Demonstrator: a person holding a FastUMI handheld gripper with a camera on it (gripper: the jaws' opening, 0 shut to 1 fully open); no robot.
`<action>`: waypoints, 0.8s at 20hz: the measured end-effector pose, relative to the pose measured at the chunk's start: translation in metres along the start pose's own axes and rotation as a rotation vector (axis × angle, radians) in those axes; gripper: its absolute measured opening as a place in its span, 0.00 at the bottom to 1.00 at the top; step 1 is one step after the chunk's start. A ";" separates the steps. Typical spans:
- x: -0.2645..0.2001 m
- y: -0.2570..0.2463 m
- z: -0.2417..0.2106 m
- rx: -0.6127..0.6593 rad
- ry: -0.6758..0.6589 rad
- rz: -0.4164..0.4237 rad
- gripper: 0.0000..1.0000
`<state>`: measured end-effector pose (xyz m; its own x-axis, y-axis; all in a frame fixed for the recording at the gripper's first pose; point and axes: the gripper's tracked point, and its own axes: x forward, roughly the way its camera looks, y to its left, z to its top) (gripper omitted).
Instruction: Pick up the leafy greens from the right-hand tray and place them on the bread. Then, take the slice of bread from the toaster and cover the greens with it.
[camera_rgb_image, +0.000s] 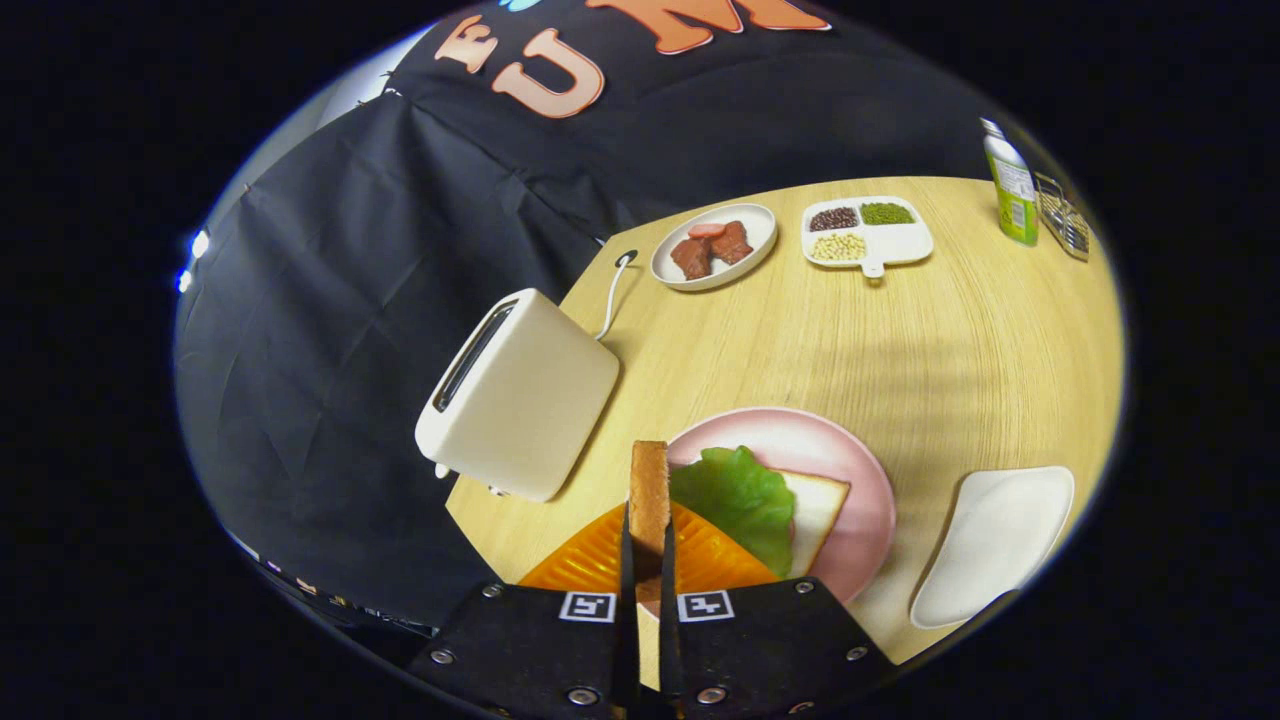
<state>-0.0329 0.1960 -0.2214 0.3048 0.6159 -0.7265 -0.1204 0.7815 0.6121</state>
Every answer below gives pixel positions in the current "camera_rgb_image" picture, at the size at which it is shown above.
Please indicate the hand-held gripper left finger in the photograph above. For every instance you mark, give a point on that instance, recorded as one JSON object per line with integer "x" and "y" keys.
{"x": 540, "y": 650}

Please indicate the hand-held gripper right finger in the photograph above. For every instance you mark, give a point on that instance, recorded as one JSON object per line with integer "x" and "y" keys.
{"x": 770, "y": 650}

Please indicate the green lettuce leaf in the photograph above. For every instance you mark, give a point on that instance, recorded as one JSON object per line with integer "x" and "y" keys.
{"x": 740, "y": 495}

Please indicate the bread slice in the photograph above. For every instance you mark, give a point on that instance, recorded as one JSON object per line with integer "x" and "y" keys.
{"x": 650, "y": 490}
{"x": 820, "y": 505}

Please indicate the pink plate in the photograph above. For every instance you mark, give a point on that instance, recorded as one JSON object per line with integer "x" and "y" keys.
{"x": 800, "y": 430}

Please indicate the white toaster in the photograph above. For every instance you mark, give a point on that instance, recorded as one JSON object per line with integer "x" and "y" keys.
{"x": 530, "y": 400}

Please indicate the white curved plate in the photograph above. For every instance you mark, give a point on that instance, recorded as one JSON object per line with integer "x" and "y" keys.
{"x": 1000, "y": 540}

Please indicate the brown meat piece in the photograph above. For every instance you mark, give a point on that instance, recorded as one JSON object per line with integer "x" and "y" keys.
{"x": 691, "y": 258}
{"x": 732, "y": 245}

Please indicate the pile of soybeans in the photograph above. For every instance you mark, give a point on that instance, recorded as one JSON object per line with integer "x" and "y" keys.
{"x": 838, "y": 247}

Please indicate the pink sausage slice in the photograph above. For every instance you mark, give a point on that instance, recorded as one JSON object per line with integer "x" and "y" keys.
{"x": 705, "y": 230}

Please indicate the round white plate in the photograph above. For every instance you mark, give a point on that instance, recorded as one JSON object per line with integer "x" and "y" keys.
{"x": 758, "y": 225}

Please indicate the white divided dish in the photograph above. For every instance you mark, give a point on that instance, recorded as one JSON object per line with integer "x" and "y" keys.
{"x": 900, "y": 242}

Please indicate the pile of red beans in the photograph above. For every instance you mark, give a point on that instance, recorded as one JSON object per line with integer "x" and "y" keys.
{"x": 833, "y": 219}

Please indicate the black backdrop cloth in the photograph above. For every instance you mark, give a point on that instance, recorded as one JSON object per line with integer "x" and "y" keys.
{"x": 350, "y": 250}

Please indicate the pile of green beans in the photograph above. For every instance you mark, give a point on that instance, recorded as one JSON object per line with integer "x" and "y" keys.
{"x": 887, "y": 213}

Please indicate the green drink bottle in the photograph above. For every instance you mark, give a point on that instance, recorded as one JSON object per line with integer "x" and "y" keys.
{"x": 1015, "y": 200}

